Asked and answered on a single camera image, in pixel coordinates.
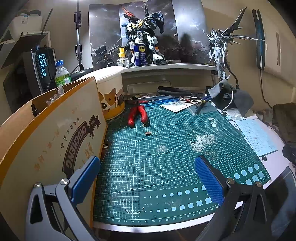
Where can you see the black computer case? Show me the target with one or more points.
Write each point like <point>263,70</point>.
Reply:
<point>34,69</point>

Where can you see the light blue decal sheet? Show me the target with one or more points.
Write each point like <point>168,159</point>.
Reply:
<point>256,136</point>

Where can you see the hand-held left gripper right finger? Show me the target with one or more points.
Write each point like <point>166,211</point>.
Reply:
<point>209,180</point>

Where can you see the green cutting mat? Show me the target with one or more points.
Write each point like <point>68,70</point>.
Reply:
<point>161,166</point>

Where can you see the white printer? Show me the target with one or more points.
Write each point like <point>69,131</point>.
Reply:
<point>25,23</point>

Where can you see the green-label water bottle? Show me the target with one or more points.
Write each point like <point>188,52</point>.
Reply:
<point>62,77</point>

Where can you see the dark cloth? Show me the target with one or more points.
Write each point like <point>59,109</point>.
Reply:
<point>284,120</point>

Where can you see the grey cloth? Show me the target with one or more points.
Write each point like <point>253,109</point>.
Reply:
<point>242,99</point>

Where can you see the yellow-cap glass bottle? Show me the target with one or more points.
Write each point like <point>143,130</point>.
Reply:
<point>122,61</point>

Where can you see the stormy backdrop board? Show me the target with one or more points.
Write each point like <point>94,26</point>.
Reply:
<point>104,27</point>

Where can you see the small brown piece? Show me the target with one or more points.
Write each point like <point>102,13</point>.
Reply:
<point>148,133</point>

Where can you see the white dog-print bucket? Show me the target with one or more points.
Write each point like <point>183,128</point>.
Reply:
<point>111,81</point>

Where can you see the black lamp stand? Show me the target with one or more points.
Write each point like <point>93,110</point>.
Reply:
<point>78,34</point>

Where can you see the robot model figure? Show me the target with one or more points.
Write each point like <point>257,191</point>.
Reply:
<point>138,30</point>

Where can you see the silver winged model figure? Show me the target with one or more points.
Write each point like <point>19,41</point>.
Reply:
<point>216,46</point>

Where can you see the white wall unit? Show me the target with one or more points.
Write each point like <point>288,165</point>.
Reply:
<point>272,46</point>

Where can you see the white desk shelf riser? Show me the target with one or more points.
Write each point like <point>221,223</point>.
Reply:
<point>173,68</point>

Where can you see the blue spray can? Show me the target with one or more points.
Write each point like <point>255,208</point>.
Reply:
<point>140,55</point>

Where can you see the printed cardboard box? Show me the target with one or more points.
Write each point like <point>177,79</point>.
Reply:
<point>46,139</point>

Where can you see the white paper sheet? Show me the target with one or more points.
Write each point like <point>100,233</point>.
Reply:
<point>175,105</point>

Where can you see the white shelf rack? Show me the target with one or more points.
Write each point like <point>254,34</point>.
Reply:
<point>47,38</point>

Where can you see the white desktop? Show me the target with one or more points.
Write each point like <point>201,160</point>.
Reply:
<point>276,166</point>

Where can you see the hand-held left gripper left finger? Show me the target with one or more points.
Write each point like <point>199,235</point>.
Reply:
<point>84,178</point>

